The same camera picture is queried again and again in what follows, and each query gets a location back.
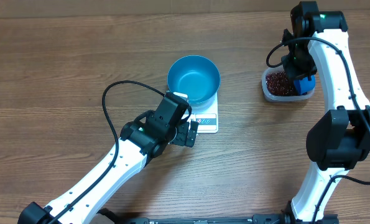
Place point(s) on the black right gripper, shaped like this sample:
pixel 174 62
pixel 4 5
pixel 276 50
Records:
pixel 295 73

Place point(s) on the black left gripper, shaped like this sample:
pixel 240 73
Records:
pixel 182 139

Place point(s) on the blue plastic measuring scoop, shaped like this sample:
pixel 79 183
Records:
pixel 305 85

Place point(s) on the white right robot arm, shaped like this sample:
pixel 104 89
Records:
pixel 318 45

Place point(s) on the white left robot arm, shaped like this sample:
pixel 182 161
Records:
pixel 140 141

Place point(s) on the white digital kitchen scale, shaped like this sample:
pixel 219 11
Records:
pixel 206 115

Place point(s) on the teal blue bowl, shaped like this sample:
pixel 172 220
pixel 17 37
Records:
pixel 196 76

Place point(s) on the red adzuki beans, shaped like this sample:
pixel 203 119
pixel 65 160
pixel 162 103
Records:
pixel 278 84

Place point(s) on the clear plastic food container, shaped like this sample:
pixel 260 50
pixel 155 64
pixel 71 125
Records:
pixel 280 99

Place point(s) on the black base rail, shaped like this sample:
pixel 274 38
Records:
pixel 222 219

